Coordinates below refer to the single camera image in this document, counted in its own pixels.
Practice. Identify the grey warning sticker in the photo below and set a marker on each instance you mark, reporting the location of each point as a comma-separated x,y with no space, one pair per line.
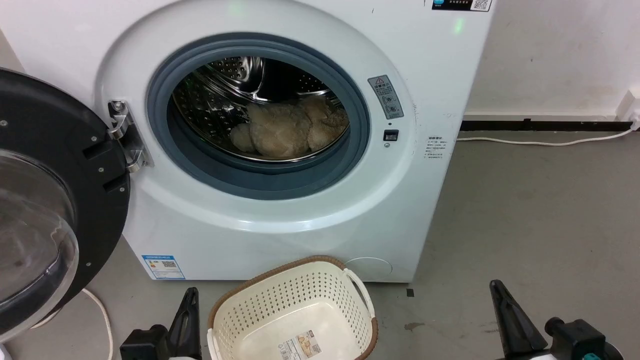
386,97

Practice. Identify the cream perforated laundry basket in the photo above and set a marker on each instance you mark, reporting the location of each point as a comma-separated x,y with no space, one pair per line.
310,300

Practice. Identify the white front-load washing machine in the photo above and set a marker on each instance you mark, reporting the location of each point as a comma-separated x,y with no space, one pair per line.
280,235

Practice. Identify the blue energy label sticker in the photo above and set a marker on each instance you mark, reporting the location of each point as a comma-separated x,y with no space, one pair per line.
163,267

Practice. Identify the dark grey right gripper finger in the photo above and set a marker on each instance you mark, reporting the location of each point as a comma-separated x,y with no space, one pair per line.
515,322

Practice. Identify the beige cloth in drum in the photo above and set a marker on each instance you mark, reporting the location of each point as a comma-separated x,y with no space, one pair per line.
285,130

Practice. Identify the black round glass washer door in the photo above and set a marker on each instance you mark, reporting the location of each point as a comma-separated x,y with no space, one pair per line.
60,200

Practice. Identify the steel perforated washer drum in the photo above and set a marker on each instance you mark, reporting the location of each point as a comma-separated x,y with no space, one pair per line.
215,95

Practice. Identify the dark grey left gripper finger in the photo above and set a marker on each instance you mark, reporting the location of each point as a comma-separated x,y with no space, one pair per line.
186,325

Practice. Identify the black QR code sticker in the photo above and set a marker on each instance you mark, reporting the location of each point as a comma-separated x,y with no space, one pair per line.
462,4

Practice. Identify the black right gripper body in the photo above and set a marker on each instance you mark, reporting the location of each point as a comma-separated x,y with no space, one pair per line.
580,342

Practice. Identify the chrome door hinge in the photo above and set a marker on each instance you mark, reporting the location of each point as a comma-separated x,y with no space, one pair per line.
126,135

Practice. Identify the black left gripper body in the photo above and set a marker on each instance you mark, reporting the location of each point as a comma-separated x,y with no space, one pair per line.
144,344

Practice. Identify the paper product label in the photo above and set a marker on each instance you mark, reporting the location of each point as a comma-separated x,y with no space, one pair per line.
301,347

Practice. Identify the grey rubber door gasket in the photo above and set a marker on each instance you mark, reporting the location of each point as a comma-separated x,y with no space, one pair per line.
260,177

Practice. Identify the white wall socket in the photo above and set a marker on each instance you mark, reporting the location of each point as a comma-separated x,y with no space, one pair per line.
631,107

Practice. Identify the black baseboard strip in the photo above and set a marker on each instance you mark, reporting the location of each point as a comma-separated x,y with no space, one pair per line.
537,125

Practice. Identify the black door latch socket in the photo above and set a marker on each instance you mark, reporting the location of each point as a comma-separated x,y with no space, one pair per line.
391,135

